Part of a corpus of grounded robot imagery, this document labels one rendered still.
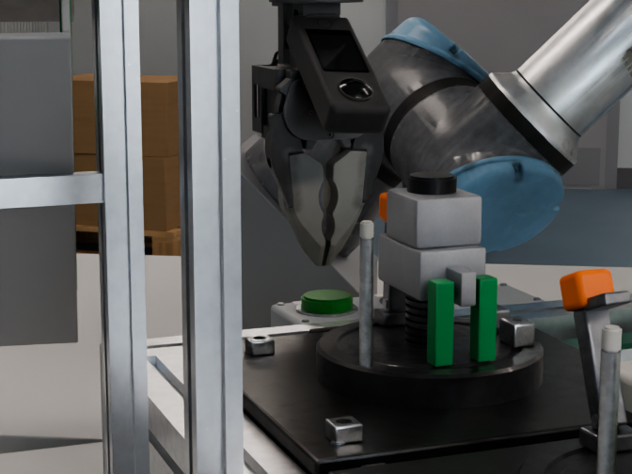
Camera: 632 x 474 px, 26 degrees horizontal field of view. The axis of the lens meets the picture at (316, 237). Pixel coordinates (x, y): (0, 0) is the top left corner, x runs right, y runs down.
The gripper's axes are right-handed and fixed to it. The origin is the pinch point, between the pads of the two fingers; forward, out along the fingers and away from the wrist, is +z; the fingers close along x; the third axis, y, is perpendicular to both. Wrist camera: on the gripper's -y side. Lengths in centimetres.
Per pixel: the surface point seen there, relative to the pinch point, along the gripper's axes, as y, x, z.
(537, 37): 594, -356, 16
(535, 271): 47, -46, 15
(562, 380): -25.6, -5.7, 3.6
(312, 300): -1.0, 1.4, 3.5
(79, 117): 483, -73, 40
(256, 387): -20.3, 12.3, 3.6
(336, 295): -0.6, -0.6, 3.4
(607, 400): -50, 7, -4
